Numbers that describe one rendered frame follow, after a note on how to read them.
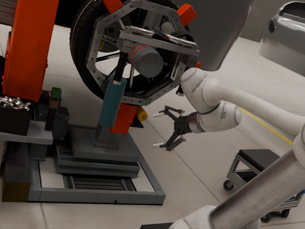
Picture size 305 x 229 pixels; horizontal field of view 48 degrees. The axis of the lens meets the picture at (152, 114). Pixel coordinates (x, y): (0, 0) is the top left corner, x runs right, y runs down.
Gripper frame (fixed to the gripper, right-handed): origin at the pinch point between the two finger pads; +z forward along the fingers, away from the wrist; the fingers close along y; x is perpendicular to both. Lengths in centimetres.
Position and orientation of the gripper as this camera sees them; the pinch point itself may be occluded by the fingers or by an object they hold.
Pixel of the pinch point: (155, 130)
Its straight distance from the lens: 157.0
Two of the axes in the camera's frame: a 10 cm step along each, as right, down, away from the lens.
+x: -6.6, -1.7, -7.3
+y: -0.2, -9.7, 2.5
